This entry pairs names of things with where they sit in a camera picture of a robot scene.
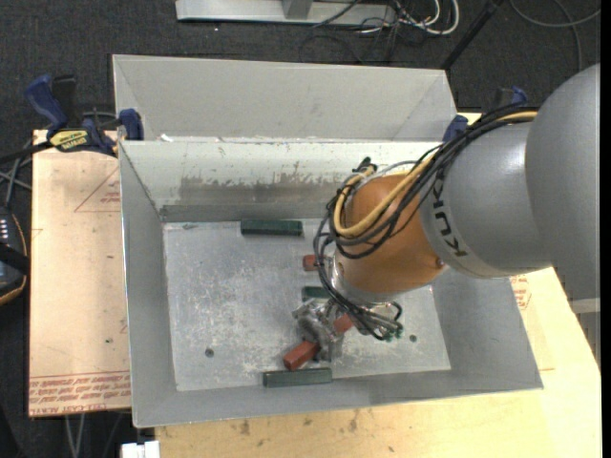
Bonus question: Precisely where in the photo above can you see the grey metal bin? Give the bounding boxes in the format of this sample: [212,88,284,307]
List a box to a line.
[112,53,544,429]

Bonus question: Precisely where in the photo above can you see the brown cardboard board, red print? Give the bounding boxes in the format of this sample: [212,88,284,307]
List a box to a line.
[28,129,558,419]

